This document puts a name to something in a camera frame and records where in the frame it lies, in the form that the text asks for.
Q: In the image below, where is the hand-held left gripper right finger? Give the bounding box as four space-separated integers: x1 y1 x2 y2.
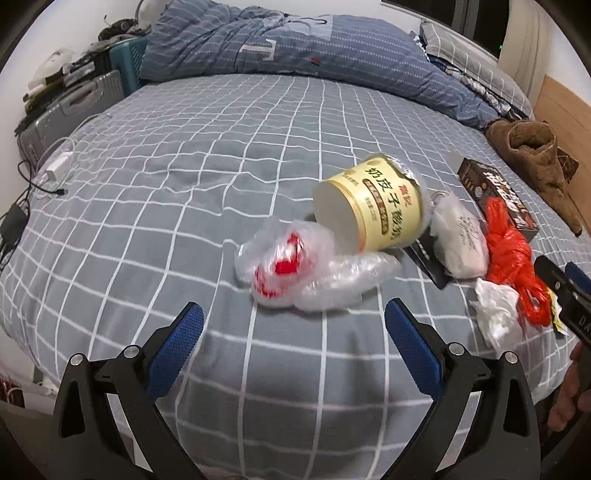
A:
385 298 541 480

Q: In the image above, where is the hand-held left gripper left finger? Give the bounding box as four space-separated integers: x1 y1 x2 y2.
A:
53 301 206 480

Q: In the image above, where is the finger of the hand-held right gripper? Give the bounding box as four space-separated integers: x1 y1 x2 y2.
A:
564 261 591 301
534 256 575 306

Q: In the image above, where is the orange plastic bag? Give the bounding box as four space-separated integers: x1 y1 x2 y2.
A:
482 198 550 326

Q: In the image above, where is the white cotton pad pouch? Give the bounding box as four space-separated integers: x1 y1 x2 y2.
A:
429 193 489 278

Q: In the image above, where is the brown snack box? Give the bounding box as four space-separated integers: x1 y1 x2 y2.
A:
448 154 540 241

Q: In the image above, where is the person's right hand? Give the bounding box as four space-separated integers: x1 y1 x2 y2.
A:
547 342 591 430

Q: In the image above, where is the small yellow wrapper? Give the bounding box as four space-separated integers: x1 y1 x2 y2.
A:
551 300 570 335

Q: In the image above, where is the crumpled white tissue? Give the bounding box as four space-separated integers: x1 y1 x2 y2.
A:
470 278 522 352

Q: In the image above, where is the black flat packet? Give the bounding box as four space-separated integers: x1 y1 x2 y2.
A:
406 237 451 289

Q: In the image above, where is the brown fleece garment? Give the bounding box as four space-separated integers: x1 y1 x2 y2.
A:
485 119 585 237

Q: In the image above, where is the clear plastic bag red print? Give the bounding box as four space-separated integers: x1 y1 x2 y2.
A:
235 219 402 311

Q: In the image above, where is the wooden headboard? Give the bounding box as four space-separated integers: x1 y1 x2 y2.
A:
533 76 591 222

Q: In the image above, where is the grey checked bed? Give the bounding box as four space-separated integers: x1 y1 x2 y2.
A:
0 74 583 462

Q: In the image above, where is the black power adapter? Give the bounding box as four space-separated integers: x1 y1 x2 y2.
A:
0 205 28 245

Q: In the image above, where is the grey checked pillow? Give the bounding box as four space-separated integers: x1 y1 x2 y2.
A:
420 21 534 116

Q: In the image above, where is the cream curtain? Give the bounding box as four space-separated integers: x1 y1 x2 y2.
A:
499 0 568 88

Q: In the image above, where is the grey hard suitcase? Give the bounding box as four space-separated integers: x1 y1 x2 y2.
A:
16 69 125 162

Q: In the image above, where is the dark window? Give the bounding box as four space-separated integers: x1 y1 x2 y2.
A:
383 0 513 58

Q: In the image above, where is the teal suitcase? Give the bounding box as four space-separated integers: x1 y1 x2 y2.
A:
110 34 148 97

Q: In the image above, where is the white plastic mask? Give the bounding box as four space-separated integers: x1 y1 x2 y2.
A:
28 48 75 90

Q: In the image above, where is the blue striped quilt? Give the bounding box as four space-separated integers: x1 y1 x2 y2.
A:
139 0 499 130

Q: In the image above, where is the white cable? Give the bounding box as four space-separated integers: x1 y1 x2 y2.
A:
32 113 114 195

